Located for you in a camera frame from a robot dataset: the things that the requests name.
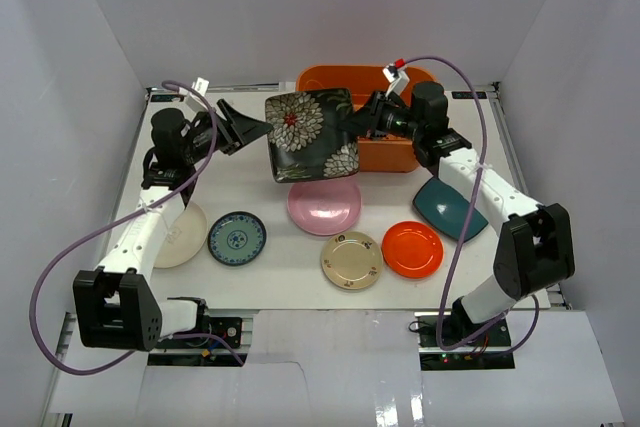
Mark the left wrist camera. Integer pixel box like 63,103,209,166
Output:
180,77,209,112

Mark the pink round plate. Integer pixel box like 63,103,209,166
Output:
287,178,362,236

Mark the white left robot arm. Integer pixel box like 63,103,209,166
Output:
73,99,273,351

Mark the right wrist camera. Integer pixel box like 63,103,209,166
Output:
383,59,409,97

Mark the black square floral plate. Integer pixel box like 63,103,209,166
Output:
264,88,360,184

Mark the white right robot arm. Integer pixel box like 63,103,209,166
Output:
340,81,575,346

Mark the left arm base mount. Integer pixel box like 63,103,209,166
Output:
152,316,243,354

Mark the blue floral round plate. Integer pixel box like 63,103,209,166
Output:
207,211,267,267

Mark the orange round plate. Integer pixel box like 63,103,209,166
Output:
381,221,444,279

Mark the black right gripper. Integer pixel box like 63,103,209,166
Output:
338,90,425,142

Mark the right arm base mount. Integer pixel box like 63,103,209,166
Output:
408,315,512,362

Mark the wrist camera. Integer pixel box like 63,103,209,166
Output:
180,77,209,112
383,59,409,97

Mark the teal square plate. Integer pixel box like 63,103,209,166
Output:
412,178,469,241

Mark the beige round patterned plate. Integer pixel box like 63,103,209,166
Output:
320,231,384,291

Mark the orange plastic bin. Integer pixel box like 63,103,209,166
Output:
296,65,419,173

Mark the cream white round plate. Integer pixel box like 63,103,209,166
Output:
154,202,208,269

